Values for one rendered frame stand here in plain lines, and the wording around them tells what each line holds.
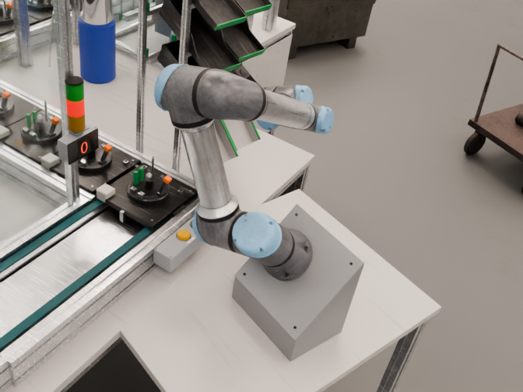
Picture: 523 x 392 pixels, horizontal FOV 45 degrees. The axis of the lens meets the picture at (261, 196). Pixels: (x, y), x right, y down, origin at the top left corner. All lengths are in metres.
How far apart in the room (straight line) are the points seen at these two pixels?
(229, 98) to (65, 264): 0.80
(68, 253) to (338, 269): 0.82
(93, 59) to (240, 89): 1.52
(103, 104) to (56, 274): 1.06
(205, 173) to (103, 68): 1.39
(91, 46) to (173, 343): 1.48
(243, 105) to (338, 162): 2.76
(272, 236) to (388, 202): 2.37
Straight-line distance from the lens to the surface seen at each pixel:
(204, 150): 1.57
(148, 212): 2.05
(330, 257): 1.77
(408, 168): 4.31
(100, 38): 2.85
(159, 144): 2.56
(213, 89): 1.43
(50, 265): 1.97
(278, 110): 1.56
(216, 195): 1.65
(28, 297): 1.89
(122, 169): 2.23
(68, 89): 1.83
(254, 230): 1.63
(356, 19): 5.63
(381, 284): 2.13
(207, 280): 2.00
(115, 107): 2.78
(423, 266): 3.59
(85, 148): 1.94
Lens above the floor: 2.31
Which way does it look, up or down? 38 degrees down
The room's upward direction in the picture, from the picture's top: 10 degrees clockwise
